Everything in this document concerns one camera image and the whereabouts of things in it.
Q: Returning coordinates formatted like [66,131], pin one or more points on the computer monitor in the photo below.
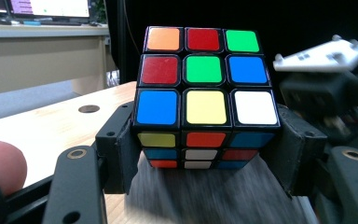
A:
[49,7]

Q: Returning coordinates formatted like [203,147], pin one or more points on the black upright pole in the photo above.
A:
[122,40]

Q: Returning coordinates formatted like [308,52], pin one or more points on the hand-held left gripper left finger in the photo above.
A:
[118,149]

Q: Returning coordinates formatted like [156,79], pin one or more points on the black keyboard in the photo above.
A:
[60,23]

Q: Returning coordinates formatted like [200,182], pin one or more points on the grey cloth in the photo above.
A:
[211,196]

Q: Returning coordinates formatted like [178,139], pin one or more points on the dark round table grommet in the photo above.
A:
[89,109]

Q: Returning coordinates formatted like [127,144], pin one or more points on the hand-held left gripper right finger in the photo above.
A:
[298,152]

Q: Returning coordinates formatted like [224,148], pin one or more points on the light wooden desk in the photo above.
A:
[43,56]

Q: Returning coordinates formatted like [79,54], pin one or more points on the multicoloured puzzle cube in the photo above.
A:
[205,93]

